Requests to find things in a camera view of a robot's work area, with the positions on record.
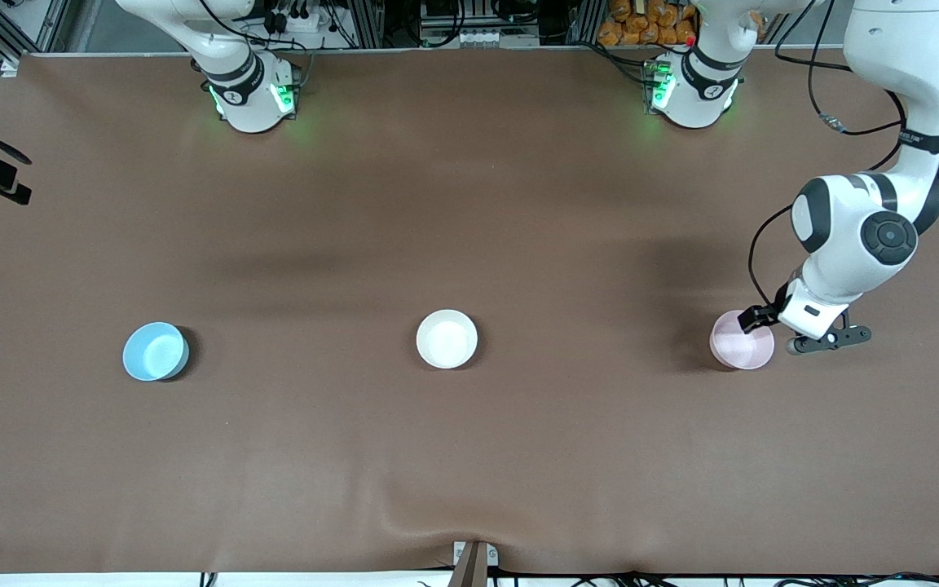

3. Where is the white terminal strip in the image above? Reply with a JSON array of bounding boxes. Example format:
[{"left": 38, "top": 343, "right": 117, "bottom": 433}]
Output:
[{"left": 419, "top": 24, "right": 545, "bottom": 50}]

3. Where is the pink bowl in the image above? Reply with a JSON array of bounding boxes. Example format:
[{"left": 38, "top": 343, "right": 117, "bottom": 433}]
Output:
[{"left": 709, "top": 309, "right": 776, "bottom": 371}]

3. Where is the white bowl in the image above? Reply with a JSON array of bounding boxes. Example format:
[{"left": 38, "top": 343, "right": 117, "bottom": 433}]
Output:
[{"left": 416, "top": 309, "right": 479, "bottom": 370}]

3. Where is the brown beam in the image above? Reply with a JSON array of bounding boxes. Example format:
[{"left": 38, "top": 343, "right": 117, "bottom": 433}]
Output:
[{"left": 447, "top": 542, "right": 488, "bottom": 587}]

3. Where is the orange snack pile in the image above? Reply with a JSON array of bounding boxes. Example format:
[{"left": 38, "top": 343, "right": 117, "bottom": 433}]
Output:
[{"left": 597, "top": 0, "right": 697, "bottom": 47}]

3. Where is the brown table mat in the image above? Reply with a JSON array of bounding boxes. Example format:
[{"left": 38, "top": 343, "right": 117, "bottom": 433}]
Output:
[{"left": 0, "top": 45, "right": 939, "bottom": 576}]

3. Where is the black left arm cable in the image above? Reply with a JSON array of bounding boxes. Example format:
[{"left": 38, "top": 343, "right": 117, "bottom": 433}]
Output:
[{"left": 748, "top": 0, "right": 939, "bottom": 315}]

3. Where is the metal clamp bracket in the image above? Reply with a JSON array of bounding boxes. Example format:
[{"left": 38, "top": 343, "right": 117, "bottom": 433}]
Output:
[{"left": 452, "top": 541, "right": 500, "bottom": 567}]

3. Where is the aluminium frame post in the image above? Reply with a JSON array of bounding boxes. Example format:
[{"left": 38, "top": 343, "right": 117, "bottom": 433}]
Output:
[
  {"left": 571, "top": 0, "right": 607, "bottom": 48},
  {"left": 346, "top": 0, "right": 385, "bottom": 50}
]

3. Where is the blue bowl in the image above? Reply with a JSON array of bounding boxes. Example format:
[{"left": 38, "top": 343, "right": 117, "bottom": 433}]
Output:
[{"left": 122, "top": 321, "right": 190, "bottom": 382}]

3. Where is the white power strip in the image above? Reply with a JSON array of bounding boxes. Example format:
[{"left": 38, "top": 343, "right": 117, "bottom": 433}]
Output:
[{"left": 262, "top": 0, "right": 333, "bottom": 35}]

